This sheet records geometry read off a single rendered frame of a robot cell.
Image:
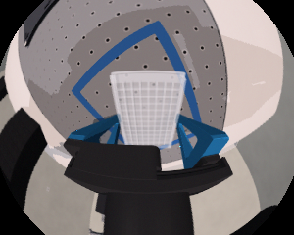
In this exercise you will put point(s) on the blue tape outline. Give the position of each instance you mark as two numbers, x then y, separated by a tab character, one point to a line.
137	36

